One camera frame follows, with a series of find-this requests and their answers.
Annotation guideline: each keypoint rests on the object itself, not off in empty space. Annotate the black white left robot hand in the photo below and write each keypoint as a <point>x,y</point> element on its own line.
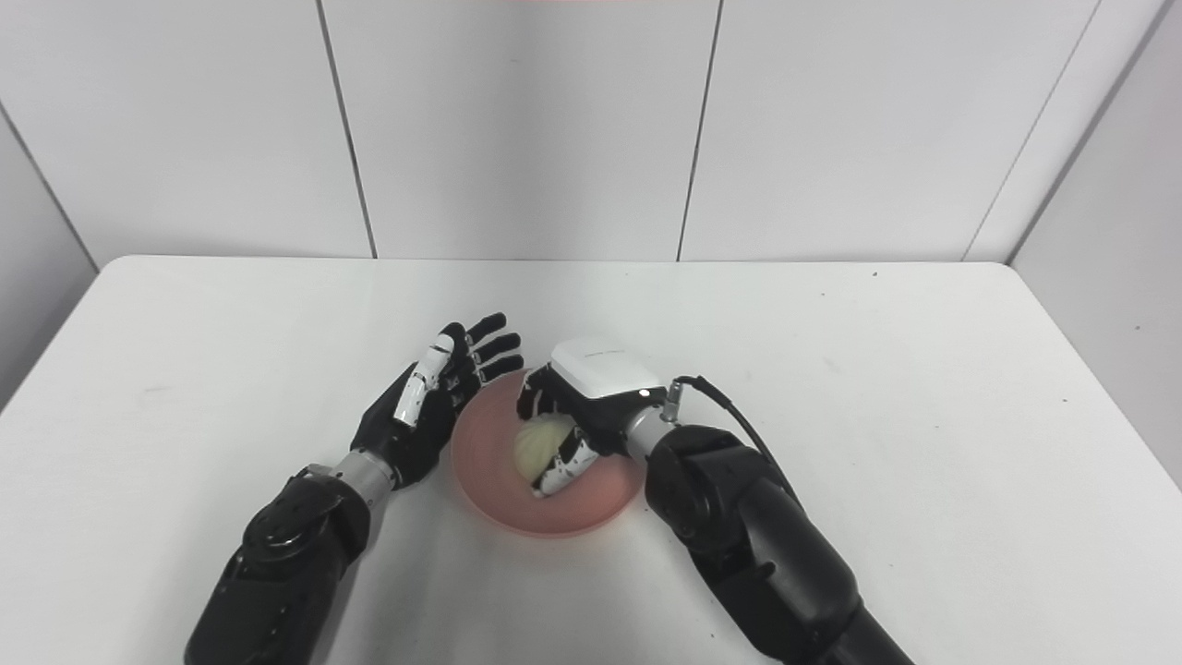
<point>406,443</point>

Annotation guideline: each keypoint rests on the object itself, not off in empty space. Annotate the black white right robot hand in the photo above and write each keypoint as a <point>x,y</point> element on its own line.
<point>600,374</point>

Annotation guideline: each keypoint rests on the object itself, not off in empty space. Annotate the pink round plate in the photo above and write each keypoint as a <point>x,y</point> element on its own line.
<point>489,462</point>

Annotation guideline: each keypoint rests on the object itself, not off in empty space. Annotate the cream steamed bun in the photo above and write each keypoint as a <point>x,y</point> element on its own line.
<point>540,448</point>

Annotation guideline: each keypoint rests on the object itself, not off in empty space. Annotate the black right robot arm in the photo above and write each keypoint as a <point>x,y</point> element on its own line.
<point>757,545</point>

